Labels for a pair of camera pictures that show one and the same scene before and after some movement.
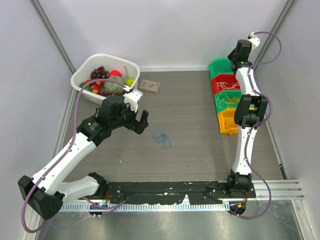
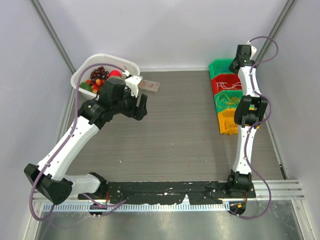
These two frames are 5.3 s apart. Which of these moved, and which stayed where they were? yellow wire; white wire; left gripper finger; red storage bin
Moved: left gripper finger
Stayed: white wire; yellow wire; red storage bin
